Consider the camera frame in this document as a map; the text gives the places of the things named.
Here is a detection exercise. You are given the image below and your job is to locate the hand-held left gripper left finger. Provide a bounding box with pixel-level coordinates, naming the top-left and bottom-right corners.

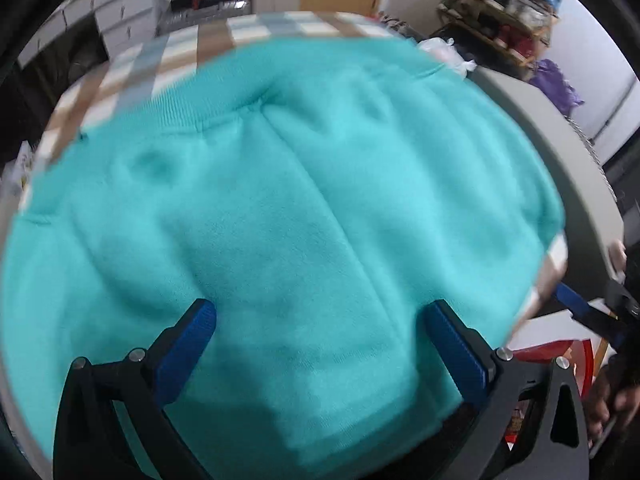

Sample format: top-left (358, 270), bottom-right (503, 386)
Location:
top-left (52, 298), bottom-right (217, 480)

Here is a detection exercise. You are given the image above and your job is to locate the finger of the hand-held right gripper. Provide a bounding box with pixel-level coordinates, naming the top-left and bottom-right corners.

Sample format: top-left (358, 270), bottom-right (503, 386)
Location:
top-left (555, 282), bottom-right (623, 336)

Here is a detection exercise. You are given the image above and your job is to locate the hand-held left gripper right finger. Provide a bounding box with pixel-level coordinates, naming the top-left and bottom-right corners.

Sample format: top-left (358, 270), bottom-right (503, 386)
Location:
top-left (424, 300), bottom-right (591, 480)

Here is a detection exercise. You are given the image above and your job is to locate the teal jacket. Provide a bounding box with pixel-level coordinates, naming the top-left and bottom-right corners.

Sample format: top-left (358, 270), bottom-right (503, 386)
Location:
top-left (0, 37), bottom-right (568, 480)

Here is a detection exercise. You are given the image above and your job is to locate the person's right hand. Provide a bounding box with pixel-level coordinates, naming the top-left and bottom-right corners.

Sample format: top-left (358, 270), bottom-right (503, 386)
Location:
top-left (585, 355), bottom-right (640, 456)

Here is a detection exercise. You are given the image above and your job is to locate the red and white object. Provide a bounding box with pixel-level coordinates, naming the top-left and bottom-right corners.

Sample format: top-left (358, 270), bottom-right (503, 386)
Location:
top-left (505, 337), bottom-right (601, 453)

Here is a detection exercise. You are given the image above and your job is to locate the grey side table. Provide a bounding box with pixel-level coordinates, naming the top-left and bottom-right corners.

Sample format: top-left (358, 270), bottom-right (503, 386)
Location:
top-left (467, 66), bottom-right (626, 281)

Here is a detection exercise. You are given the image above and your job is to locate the purple bag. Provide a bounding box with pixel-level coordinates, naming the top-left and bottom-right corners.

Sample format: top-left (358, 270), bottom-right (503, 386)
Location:
top-left (530, 58), bottom-right (585, 116)

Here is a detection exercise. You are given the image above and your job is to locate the white plastic bag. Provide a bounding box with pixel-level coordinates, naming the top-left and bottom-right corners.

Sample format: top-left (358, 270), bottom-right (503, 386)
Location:
top-left (417, 35), bottom-right (478, 77)

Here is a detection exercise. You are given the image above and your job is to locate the wooden shoe rack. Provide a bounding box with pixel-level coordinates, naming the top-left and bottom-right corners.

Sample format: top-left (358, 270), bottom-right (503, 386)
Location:
top-left (437, 0), bottom-right (563, 68)

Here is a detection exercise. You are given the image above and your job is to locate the checked blanket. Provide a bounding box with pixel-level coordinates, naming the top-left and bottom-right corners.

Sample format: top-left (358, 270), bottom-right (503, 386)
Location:
top-left (20, 10), bottom-right (568, 331)

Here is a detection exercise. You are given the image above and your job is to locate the silver suitcase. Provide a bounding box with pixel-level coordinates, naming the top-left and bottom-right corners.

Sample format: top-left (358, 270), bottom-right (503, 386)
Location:
top-left (157, 0), bottom-right (253, 36)

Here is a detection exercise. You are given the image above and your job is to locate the white drawer desk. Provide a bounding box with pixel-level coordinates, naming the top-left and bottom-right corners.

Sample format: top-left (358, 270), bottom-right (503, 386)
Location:
top-left (30, 0), bottom-right (168, 61)

